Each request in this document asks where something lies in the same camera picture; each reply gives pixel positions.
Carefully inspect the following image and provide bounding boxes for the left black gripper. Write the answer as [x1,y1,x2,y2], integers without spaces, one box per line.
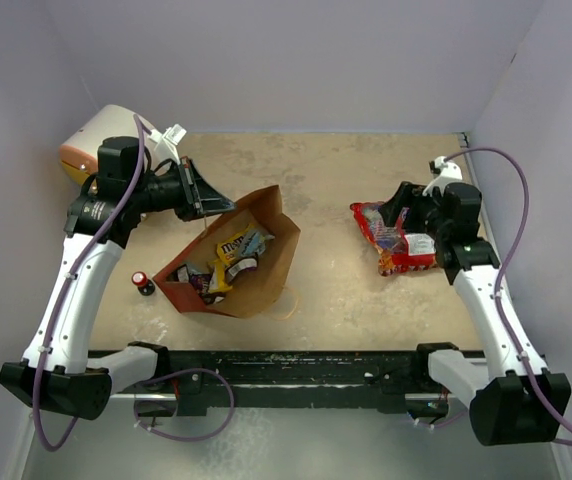
[130,157,235,222]

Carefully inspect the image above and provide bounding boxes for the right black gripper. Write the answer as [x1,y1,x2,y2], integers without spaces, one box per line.
[377,182,449,241]

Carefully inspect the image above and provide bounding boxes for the large red snack bag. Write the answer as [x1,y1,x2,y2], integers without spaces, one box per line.
[350,202,438,276]

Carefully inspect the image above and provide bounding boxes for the red brown paper bag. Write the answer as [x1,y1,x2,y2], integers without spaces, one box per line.
[153,185,300,318]

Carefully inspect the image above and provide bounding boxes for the silver blue candy wrapper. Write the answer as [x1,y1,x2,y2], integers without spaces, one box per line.
[239,231,274,257]

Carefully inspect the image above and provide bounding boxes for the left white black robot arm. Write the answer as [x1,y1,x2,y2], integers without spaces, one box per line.
[0,136,235,420]

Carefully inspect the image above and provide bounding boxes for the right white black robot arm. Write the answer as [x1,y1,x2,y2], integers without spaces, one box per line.
[380,181,571,446]

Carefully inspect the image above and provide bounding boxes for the dark candy packets in bag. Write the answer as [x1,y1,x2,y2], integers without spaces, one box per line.
[169,255,259,305]

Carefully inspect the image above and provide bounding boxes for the small red black bottle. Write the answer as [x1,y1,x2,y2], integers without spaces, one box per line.
[131,271,156,296]

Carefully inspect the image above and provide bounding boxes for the white cylindrical toy drawer cabinet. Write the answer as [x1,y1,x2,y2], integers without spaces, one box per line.
[59,104,137,186]

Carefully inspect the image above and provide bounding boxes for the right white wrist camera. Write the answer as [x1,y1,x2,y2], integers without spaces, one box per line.
[422,156,463,197]

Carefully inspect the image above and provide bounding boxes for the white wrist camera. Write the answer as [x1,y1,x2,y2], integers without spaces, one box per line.
[422,156,463,197]
[149,124,187,163]

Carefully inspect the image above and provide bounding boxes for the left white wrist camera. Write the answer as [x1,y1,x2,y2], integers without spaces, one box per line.
[149,124,187,163]

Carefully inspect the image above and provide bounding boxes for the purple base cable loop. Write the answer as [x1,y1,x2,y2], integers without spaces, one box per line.
[133,368,237,444]

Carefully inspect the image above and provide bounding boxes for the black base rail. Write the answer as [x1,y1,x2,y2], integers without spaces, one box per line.
[130,349,447,416]

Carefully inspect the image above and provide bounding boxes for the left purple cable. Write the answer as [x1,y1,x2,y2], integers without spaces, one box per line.
[30,113,155,453]

